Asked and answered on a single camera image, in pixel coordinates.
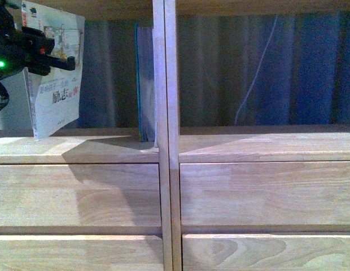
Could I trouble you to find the white Chinese title book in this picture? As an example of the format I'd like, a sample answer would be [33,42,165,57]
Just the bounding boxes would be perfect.
[21,1,85,140]

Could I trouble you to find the wooden shelf unit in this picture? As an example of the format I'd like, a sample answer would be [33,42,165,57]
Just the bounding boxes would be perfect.
[164,1,350,270]
[0,1,173,270]

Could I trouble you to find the lower left wooden drawer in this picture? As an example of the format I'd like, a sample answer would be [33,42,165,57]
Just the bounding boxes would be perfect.
[0,235,164,270]

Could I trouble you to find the right wooden shelf unit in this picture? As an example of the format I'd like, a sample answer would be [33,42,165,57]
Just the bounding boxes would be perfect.
[164,1,350,270]

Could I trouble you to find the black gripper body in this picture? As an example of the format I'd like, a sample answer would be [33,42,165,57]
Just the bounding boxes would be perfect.
[0,1,76,80]

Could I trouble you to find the lower right wooden drawer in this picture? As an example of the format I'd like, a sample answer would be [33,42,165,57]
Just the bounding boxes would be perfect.
[182,234,350,270]

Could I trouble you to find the thin hanging cable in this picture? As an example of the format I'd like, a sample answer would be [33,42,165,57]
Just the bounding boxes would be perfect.
[234,14,279,125]

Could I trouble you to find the wooden drawer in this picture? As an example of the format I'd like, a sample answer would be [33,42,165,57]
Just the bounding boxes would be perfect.
[180,161,350,226]
[182,234,350,270]
[0,235,164,270]
[0,164,160,227]

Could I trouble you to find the teal cartoon cover book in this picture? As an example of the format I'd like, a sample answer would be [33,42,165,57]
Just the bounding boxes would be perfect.
[135,24,156,142]

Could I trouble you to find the left wooden shelf unit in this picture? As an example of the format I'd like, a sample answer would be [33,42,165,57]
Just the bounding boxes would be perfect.
[0,1,173,270]

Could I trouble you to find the upper right wooden drawer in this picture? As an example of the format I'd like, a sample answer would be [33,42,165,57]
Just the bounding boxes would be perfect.
[180,161,350,226]

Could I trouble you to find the upper left wooden drawer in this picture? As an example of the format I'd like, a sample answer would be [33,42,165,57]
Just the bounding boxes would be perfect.
[0,164,160,227]

